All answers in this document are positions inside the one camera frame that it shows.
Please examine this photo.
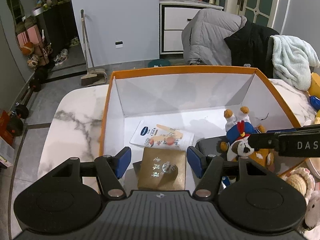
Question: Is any white carton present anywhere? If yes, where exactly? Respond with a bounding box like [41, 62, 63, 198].
[0, 140, 14, 168]

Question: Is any white hand cream tube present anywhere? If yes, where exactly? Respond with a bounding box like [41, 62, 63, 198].
[129, 120, 195, 148]

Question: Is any black cabinet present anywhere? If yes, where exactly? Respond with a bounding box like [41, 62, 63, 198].
[42, 1, 79, 48]

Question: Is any brown basketball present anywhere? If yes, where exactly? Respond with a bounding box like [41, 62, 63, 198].
[24, 16, 37, 29]
[15, 21, 27, 34]

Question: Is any grey down jacket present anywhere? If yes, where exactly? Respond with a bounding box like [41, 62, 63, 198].
[182, 8, 248, 67]

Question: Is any small gold box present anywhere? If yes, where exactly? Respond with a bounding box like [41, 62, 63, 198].
[137, 147, 187, 191]

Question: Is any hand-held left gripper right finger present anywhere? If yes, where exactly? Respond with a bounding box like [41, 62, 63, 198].
[187, 146, 272, 200]

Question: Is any red cardboard box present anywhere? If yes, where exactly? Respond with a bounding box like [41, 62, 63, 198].
[0, 110, 15, 145]

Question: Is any broom and dustpan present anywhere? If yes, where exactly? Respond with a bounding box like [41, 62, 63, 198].
[80, 9, 99, 87]

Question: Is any white cabinet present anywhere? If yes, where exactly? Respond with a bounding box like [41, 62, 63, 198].
[159, 1, 224, 55]

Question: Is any black jacket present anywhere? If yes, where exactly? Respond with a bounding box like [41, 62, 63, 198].
[224, 19, 280, 79]

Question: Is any dog plush keychain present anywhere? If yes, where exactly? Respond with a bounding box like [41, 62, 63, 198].
[219, 106, 277, 187]

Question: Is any orange basketball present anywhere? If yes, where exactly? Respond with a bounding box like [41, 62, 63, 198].
[21, 41, 35, 56]

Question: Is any patterned basketball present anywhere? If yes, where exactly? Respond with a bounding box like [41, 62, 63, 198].
[27, 55, 40, 69]

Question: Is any glass panel door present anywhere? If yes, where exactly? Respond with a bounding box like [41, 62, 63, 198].
[235, 0, 280, 34]

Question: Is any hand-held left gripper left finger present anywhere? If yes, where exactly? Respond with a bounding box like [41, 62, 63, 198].
[51, 146, 132, 199]

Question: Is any pink yoga mat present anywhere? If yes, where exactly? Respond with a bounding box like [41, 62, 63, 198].
[26, 26, 43, 55]
[16, 31, 28, 49]

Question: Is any yellow bowl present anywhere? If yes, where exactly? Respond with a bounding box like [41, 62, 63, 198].
[307, 72, 320, 98]

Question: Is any black dumbbell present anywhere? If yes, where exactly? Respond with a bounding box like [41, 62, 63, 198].
[29, 66, 55, 92]
[5, 102, 30, 137]

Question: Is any cream crochet doll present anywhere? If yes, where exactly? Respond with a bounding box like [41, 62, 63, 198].
[280, 166, 320, 198]

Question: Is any light blue fleece blanket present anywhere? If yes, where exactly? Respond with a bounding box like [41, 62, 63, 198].
[270, 34, 320, 91]

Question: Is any blue packet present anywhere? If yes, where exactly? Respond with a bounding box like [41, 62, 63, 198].
[309, 95, 320, 110]

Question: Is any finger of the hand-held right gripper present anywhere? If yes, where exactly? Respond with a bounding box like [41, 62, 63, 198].
[266, 128, 303, 134]
[247, 132, 280, 153]

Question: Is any green basin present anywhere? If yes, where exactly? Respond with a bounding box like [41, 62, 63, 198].
[148, 59, 171, 68]

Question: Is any orange cardboard box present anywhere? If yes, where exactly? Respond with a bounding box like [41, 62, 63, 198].
[99, 65, 309, 178]

